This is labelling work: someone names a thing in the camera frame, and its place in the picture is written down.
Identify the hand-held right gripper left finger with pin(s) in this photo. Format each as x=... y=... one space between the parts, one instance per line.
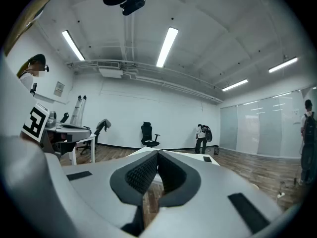
x=104 y=182

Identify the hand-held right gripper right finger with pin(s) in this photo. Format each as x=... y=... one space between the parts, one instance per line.
x=210 y=195

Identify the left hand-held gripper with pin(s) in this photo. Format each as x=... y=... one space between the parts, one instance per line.
x=34 y=123

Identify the small white desk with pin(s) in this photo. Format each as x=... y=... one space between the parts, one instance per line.
x=85 y=137

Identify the aluminium folding ladder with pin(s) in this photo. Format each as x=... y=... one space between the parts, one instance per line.
x=78 y=110

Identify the black mesh office chair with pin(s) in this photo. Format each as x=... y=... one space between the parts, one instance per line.
x=97 y=135

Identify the grey jacket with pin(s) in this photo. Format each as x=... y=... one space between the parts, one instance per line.
x=105 y=125

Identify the black smartphone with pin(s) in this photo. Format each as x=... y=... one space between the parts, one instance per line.
x=207 y=159

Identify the dark floor bin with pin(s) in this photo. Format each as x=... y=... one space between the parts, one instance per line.
x=216 y=151

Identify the black headrest office chair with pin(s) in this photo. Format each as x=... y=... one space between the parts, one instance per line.
x=148 y=135

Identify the white air conditioner unit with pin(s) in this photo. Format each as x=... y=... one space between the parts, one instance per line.
x=110 y=69

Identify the ceiling strip light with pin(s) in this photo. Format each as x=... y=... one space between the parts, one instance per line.
x=167 y=47
x=234 y=85
x=282 y=64
x=73 y=44

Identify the white ceiling pipes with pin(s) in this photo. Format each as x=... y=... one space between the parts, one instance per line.
x=153 y=77

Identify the wall notice paper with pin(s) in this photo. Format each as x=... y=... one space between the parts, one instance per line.
x=59 y=89

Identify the black head-worn camera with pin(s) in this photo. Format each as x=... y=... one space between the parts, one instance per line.
x=133 y=5

